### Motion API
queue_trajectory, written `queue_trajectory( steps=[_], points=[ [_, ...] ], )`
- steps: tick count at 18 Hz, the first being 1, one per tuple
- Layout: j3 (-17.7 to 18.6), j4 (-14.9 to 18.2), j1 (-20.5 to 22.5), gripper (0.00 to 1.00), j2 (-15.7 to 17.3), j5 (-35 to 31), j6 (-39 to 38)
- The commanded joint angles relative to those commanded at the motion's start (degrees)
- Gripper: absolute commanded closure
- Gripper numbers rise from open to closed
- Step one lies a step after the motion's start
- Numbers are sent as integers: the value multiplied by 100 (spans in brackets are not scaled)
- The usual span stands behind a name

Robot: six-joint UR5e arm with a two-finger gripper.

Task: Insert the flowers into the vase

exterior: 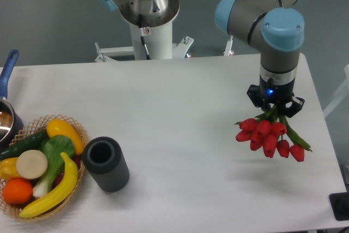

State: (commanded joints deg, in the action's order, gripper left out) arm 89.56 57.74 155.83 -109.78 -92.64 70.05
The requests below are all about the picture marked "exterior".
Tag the white table clamp bracket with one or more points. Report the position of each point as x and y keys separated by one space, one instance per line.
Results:
x=179 y=50

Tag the dark grey ribbed vase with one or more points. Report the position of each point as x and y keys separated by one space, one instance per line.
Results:
x=104 y=160

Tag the yellow bell pepper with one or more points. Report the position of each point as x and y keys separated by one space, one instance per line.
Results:
x=8 y=169

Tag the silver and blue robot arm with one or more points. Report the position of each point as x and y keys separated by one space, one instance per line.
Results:
x=272 y=27

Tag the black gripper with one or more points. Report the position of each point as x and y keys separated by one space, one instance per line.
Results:
x=276 y=89

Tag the white frame at right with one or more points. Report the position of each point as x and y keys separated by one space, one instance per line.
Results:
x=338 y=95

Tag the blue handled saucepan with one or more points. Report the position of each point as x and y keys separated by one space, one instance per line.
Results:
x=11 y=123

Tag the black device at edge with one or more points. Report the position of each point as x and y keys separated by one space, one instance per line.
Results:
x=339 y=204

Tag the yellow lemon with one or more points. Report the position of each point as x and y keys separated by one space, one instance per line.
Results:
x=61 y=127

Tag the red tulip bouquet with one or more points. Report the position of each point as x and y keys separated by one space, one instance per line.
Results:
x=272 y=133

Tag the green bok choy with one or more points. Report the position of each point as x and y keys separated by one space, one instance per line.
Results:
x=52 y=149

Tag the red vegetable in basket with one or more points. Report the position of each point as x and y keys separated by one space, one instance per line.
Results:
x=77 y=160

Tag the orange fruit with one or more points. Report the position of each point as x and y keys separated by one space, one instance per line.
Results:
x=17 y=191

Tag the dark green cucumber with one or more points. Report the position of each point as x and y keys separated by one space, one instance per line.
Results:
x=31 y=142

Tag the yellow banana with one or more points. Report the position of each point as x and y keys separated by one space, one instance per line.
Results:
x=58 y=194

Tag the beige round disc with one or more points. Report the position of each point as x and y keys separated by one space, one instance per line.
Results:
x=31 y=164

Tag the woven wicker basket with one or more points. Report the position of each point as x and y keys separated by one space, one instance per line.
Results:
x=31 y=128

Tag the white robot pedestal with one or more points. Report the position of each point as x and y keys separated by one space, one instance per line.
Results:
x=152 y=42

